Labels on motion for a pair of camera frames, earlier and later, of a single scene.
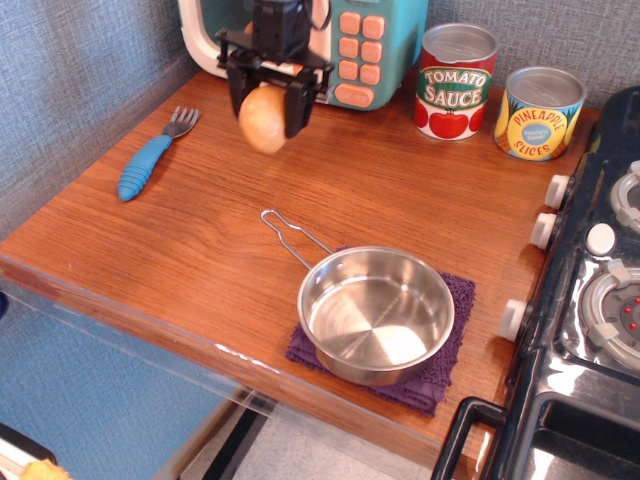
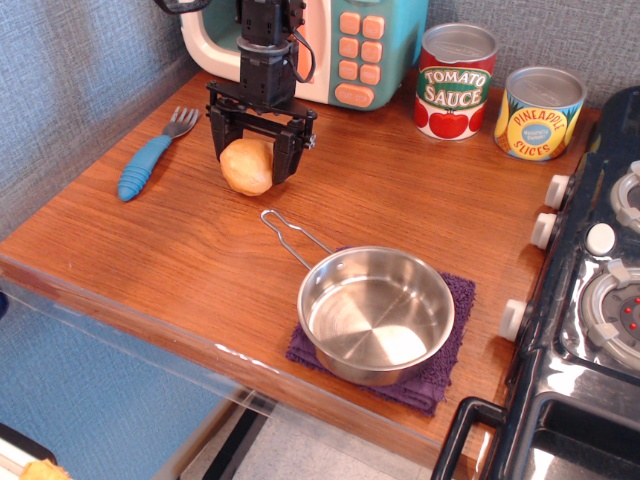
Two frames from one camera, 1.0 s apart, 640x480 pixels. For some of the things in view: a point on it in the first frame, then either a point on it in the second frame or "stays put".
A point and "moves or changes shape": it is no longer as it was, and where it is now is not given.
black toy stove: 572,407 stays put
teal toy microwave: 380,49 stays put
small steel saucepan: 371,315 stays put
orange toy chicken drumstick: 262,117 moves or changes shape
